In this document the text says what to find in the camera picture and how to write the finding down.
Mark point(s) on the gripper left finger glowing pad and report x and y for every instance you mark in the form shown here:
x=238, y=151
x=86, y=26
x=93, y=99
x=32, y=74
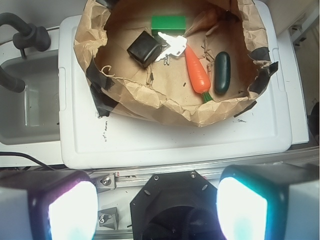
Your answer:
x=47, y=205

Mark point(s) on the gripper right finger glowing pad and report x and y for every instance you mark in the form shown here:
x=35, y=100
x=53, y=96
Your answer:
x=269, y=202

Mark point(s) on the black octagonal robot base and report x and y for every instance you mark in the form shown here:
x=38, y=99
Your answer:
x=176, y=206

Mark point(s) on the black box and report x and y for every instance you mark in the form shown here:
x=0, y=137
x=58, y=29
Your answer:
x=145, y=49

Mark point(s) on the green box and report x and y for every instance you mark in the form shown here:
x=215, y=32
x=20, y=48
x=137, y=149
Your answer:
x=168, y=24

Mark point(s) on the white cooler lid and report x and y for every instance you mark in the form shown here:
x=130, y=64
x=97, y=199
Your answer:
x=89, y=141

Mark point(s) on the orange toy carrot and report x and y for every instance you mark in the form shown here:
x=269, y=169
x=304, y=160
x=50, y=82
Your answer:
x=198, y=76

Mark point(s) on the dark green toy cucumber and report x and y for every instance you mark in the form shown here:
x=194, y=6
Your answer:
x=222, y=75

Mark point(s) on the crumpled brown paper bag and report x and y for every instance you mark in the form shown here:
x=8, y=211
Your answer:
x=164, y=94

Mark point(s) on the white plastic toy piece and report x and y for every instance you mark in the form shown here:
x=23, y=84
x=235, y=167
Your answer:
x=176, y=46

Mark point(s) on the metal corner bracket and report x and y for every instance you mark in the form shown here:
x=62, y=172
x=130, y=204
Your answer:
x=109, y=218

